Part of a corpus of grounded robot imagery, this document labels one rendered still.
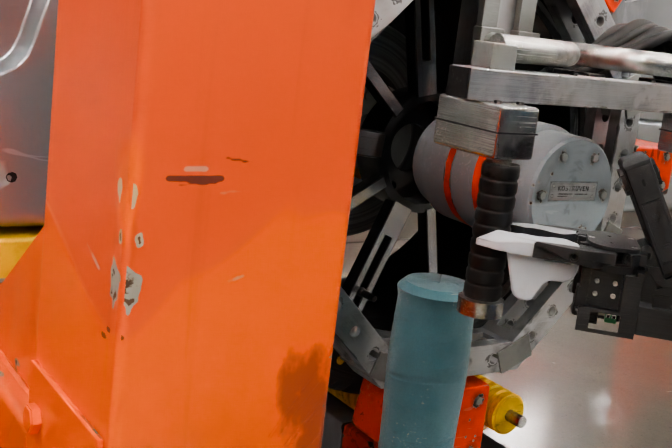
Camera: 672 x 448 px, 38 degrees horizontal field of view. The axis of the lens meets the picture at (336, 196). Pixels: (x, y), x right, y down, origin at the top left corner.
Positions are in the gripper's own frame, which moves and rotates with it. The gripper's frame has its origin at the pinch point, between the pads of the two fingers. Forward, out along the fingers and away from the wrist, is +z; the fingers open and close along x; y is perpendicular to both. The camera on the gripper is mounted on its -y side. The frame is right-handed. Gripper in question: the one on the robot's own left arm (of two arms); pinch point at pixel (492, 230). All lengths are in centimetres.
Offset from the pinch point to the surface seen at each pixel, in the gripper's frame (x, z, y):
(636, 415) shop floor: 181, -44, 84
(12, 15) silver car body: 5, 53, -14
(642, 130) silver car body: 75, -20, -5
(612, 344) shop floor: 246, -42, 84
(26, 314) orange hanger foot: -19.6, 36.6, 9.1
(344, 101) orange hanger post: -29.0, 10.2, -12.9
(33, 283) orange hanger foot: -20.5, 35.7, 6.0
